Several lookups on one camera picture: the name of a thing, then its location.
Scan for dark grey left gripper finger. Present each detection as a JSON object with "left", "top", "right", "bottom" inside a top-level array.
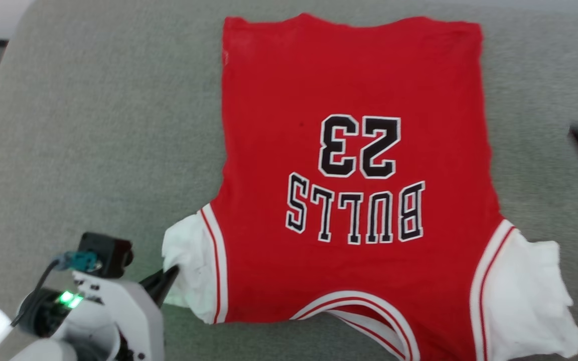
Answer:
[{"left": 140, "top": 266, "right": 180, "bottom": 307}]

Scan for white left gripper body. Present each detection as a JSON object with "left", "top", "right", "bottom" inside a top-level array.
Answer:
[{"left": 71, "top": 271, "right": 165, "bottom": 361}]

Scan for red Bulls jersey white sleeves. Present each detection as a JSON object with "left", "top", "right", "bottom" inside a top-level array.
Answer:
[{"left": 161, "top": 13, "right": 578, "bottom": 361}]

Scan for grey fabric sofa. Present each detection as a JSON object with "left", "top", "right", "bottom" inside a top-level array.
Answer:
[{"left": 0, "top": 0, "right": 578, "bottom": 361}]

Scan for teal left camera connector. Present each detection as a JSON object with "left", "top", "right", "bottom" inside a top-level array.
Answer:
[{"left": 61, "top": 251, "right": 100, "bottom": 272}]

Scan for thin black cable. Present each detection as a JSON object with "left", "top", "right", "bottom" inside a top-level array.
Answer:
[{"left": 0, "top": 258, "right": 64, "bottom": 361}]

